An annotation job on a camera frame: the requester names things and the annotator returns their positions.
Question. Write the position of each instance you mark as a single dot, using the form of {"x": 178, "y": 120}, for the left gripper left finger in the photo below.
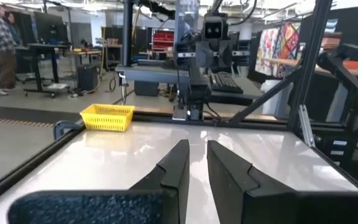
{"x": 120, "y": 207}

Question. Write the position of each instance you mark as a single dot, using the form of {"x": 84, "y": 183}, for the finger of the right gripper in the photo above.
{"x": 226, "y": 53}
{"x": 202, "y": 53}

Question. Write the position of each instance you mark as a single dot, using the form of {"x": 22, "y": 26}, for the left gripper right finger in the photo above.
{"x": 275, "y": 207}

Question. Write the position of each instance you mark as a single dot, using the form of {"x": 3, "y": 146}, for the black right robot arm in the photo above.
{"x": 197, "y": 90}

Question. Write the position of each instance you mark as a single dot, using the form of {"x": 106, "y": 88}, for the backlit keyboard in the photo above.
{"x": 227, "y": 82}

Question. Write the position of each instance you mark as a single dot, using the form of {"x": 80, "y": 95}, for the red storage rack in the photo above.
{"x": 163, "y": 40}

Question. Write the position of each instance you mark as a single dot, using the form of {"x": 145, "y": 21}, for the grey keyboard desk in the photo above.
{"x": 232, "y": 98}

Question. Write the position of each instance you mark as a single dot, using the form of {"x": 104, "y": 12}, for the colourful patterned fabric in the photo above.
{"x": 275, "y": 46}

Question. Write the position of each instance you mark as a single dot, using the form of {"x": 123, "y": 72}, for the white waste bin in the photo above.
{"x": 273, "y": 96}

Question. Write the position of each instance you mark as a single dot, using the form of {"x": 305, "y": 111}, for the black box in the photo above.
{"x": 146, "y": 88}

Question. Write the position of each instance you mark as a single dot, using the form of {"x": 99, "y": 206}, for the black pole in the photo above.
{"x": 127, "y": 31}

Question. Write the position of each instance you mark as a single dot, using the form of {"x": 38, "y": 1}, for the yellow plastic basket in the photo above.
{"x": 107, "y": 119}

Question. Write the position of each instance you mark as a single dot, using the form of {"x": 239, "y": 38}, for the black spring clamp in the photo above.
{"x": 65, "y": 126}

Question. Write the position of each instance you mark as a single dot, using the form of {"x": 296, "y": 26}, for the black computer tower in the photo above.
{"x": 87, "y": 77}

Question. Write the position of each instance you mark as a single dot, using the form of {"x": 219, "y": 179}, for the orange container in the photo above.
{"x": 351, "y": 64}

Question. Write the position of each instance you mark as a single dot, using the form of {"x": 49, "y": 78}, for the black floor mat orange edge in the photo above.
{"x": 11, "y": 114}

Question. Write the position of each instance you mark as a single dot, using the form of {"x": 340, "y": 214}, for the black monitor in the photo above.
{"x": 51, "y": 28}

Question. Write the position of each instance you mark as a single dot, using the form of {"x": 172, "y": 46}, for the black standing desk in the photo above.
{"x": 47, "y": 46}

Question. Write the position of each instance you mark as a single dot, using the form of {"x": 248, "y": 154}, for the person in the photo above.
{"x": 0, "y": 37}
{"x": 15, "y": 31}

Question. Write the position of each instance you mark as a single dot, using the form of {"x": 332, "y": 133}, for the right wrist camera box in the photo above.
{"x": 213, "y": 29}

